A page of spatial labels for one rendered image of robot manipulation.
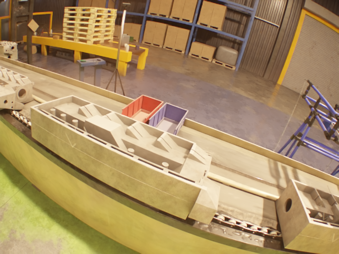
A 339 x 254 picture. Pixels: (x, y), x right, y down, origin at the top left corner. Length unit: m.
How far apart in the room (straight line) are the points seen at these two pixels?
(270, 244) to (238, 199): 0.33
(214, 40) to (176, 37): 2.32
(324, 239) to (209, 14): 9.28
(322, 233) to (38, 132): 1.57
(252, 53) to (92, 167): 10.50
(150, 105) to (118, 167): 0.83
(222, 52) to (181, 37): 2.20
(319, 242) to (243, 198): 0.52
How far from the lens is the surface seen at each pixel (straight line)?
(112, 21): 5.79
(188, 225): 0.88
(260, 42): 10.93
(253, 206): 1.14
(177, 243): 1.09
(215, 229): 0.91
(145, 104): 1.53
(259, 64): 11.05
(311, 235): 1.01
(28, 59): 5.92
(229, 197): 1.09
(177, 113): 1.45
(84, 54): 6.16
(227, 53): 9.39
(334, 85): 12.76
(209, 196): 0.71
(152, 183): 0.75
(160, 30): 10.09
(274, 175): 1.46
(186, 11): 9.73
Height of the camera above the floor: 1.51
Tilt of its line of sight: 32 degrees down
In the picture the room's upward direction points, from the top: 14 degrees clockwise
